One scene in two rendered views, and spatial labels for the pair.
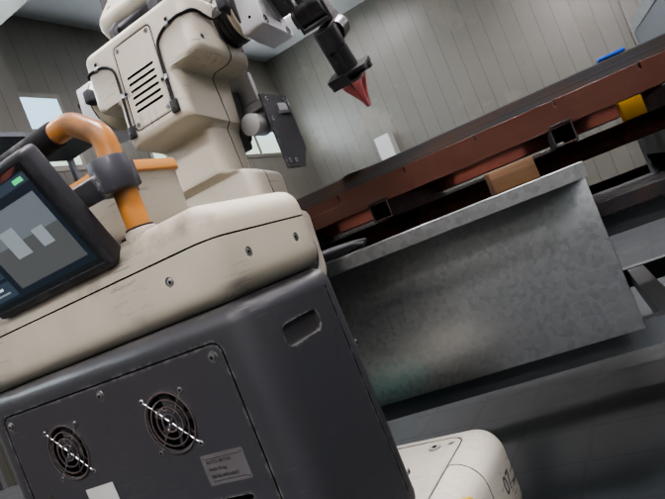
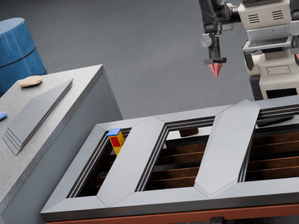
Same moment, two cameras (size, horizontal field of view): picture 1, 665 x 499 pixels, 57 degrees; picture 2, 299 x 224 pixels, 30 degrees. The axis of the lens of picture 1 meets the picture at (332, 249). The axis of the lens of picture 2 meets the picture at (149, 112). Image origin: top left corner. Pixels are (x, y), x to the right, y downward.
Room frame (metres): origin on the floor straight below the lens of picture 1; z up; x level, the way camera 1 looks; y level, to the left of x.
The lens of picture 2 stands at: (4.01, -0.42, 2.15)
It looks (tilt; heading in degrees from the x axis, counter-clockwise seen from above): 26 degrees down; 184
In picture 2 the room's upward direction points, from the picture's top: 19 degrees counter-clockwise
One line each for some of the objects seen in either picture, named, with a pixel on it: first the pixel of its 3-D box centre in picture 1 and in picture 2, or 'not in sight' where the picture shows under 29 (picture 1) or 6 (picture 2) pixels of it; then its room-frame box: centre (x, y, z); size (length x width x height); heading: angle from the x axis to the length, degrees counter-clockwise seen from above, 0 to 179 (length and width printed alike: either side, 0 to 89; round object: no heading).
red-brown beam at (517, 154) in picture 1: (429, 187); (218, 207); (2.20, -0.40, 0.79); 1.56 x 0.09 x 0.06; 70
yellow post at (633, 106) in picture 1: (626, 97); (120, 149); (1.47, -0.79, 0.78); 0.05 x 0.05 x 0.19; 70
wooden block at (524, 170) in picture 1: (511, 176); (188, 128); (1.35, -0.42, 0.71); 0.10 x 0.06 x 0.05; 84
